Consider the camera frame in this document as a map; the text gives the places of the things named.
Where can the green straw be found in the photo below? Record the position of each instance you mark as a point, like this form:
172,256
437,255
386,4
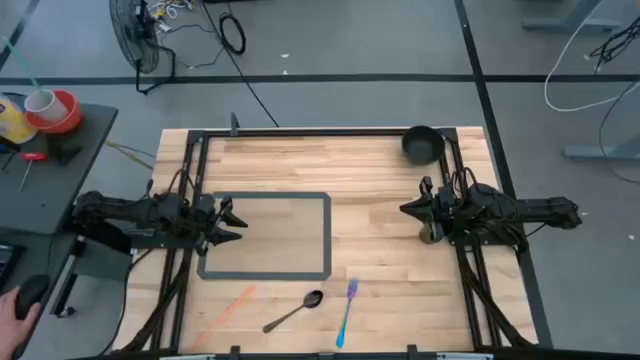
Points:
22,62

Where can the orange translucent stick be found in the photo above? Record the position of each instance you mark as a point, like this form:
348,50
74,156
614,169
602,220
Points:
225,315

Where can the black aluminium table frame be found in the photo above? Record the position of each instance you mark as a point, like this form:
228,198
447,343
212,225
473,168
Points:
325,132

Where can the grey desk leg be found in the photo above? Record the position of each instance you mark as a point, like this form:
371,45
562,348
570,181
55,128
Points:
600,151
570,22

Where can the small black stand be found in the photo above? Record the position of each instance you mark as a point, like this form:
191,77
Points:
65,150

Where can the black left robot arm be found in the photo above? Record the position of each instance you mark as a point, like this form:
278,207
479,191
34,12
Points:
125,210

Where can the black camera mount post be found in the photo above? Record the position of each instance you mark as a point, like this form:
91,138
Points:
234,123

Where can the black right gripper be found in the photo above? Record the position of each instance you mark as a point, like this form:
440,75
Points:
444,212

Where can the yellow container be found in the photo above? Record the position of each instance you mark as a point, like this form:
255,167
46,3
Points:
12,125

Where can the black floor fan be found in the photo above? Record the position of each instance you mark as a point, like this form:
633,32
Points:
135,35

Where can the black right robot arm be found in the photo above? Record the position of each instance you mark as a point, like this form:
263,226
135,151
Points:
540,210

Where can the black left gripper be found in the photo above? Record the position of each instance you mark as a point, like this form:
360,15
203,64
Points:
206,222

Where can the red bowl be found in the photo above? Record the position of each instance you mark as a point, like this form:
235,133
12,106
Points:
70,120

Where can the white paper cup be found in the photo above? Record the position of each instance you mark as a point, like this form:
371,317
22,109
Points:
45,106

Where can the dark grey low desk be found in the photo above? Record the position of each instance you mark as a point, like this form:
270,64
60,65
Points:
50,260

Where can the iridescent blue purple fork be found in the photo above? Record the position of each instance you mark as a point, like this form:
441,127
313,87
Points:
348,305

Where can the person's hand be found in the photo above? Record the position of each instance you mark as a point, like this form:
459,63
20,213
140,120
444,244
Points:
12,325

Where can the black keyboard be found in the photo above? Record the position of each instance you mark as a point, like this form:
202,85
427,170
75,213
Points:
7,262

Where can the black computer mouse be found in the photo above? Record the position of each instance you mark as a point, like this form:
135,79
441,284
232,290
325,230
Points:
32,292

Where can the black round bowl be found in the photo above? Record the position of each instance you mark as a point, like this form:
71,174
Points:
423,145

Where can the black spoon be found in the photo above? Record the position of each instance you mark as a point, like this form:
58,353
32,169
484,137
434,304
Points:
314,299

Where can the dark grey side desk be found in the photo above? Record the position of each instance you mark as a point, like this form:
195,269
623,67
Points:
55,195

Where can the black frame clamp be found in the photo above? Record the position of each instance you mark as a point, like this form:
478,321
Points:
411,350
234,351

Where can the clear placemat with grey border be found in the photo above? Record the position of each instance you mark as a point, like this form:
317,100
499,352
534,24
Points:
280,235

